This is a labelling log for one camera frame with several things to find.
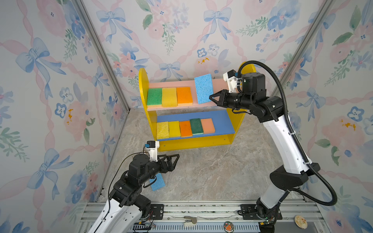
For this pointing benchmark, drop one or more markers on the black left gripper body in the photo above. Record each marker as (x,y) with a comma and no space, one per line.
(154,168)

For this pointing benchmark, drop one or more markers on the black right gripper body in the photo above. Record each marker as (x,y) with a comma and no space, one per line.
(238,102)

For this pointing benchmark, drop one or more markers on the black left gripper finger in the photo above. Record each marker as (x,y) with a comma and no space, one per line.
(169,160)
(169,167)

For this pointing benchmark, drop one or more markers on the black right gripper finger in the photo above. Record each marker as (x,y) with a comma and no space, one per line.
(220,96)
(222,103)

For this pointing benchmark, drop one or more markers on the light blue sponge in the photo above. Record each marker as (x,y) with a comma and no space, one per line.
(204,88)
(157,183)

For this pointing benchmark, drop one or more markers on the pink orange sponge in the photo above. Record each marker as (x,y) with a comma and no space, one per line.
(208,126)

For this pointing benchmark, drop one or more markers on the porous yellow sponge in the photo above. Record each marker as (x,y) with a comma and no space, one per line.
(162,130)

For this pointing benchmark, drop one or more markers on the yellow scrub sponge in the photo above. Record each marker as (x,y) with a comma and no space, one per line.
(174,129)

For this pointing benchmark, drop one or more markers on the orange scrub sponge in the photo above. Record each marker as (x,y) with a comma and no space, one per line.
(185,129)

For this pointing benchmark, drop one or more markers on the dark green scrub sponge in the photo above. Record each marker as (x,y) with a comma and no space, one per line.
(196,126)

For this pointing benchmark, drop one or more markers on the pale yellow sponge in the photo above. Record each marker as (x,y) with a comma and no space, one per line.
(184,96)

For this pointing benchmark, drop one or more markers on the bright green scrub sponge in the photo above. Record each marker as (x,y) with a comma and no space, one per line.
(154,98)

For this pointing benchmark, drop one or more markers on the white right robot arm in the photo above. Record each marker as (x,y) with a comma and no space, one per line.
(270,111)

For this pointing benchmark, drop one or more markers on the pink upper shelf board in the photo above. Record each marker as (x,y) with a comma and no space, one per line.
(218,85)

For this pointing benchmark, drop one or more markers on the round sticker badge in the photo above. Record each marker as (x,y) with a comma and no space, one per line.
(228,227)

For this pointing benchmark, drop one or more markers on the round beige disc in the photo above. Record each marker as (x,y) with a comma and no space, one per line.
(300,222)

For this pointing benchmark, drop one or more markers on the yellow shelf unit frame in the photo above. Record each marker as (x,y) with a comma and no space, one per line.
(189,143)

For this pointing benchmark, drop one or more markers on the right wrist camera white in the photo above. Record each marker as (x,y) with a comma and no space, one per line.
(232,80)

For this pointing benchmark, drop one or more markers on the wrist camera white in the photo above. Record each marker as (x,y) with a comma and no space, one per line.
(151,147)
(232,80)

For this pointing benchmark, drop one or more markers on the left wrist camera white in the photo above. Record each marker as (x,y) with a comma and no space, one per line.
(151,147)

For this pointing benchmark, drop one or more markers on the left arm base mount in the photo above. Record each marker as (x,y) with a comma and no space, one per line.
(153,212)

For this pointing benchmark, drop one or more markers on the beige clip on rail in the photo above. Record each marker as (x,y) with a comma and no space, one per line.
(190,221)

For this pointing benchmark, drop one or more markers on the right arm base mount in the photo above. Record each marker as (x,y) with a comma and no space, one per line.
(260,212)

